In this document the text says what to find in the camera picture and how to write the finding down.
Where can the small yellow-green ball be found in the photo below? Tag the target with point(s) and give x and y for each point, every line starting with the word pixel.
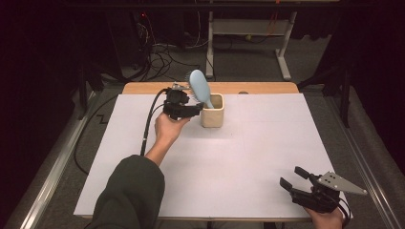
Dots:
pixel 248 37

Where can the white table sheet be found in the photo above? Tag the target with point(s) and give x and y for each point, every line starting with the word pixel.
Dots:
pixel 238 152

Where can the aluminium floor rail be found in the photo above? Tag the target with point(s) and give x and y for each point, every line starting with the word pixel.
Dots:
pixel 359 159
pixel 54 171

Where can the black metal stand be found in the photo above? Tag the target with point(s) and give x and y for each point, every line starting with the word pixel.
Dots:
pixel 345 105
pixel 83 95

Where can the light blue hairbrush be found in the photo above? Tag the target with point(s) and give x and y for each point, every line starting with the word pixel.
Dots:
pixel 199 84

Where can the person's right hand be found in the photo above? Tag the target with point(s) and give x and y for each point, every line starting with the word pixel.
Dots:
pixel 326 221

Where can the white metal desk frame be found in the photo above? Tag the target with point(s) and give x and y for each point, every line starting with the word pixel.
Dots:
pixel 248 27

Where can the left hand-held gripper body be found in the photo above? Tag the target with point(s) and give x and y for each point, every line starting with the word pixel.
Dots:
pixel 176 106

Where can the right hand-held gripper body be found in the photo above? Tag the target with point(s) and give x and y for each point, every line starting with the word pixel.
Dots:
pixel 318 198

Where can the person's left hand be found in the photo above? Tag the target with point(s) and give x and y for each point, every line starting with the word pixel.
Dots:
pixel 168 129

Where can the black computer tower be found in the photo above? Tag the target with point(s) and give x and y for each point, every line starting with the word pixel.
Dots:
pixel 127 41

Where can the beige square cup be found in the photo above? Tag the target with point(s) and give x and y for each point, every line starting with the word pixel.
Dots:
pixel 212 119

